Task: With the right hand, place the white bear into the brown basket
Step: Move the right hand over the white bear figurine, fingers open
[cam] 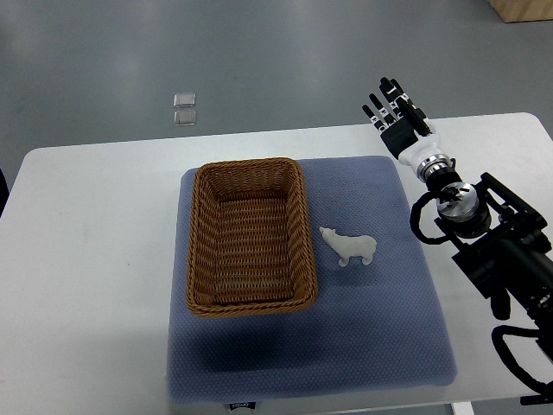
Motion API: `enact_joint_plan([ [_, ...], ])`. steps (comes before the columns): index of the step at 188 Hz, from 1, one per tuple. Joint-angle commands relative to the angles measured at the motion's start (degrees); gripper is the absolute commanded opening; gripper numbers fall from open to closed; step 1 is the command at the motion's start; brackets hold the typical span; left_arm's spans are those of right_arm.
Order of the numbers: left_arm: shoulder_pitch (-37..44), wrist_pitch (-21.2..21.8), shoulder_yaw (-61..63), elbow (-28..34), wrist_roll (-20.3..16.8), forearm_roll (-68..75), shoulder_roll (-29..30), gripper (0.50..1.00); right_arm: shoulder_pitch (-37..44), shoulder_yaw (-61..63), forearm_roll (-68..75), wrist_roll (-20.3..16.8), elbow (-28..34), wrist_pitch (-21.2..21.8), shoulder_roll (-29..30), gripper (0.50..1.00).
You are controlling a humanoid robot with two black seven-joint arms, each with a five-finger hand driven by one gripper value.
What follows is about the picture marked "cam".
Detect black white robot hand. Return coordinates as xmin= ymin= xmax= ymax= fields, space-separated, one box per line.
xmin=362 ymin=78 xmax=442 ymax=171

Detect white bear figurine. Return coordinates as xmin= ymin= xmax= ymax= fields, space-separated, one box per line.
xmin=319 ymin=227 xmax=378 ymax=267

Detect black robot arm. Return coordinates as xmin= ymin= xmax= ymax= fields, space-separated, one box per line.
xmin=410 ymin=154 xmax=552 ymax=400

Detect brown wicker basket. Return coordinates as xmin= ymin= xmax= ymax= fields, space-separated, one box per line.
xmin=186 ymin=157 xmax=318 ymax=318

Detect wooden box corner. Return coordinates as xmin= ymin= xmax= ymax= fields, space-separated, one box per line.
xmin=488 ymin=0 xmax=553 ymax=23

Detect blue textured mat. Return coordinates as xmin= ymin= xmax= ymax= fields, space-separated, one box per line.
xmin=166 ymin=156 xmax=456 ymax=405

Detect upper floor socket plate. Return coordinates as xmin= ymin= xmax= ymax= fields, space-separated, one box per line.
xmin=173 ymin=93 xmax=196 ymax=108

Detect black mat label tag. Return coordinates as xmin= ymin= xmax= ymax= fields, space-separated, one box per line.
xmin=228 ymin=402 xmax=256 ymax=412

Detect black table bracket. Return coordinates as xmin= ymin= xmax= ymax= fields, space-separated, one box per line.
xmin=519 ymin=394 xmax=553 ymax=406

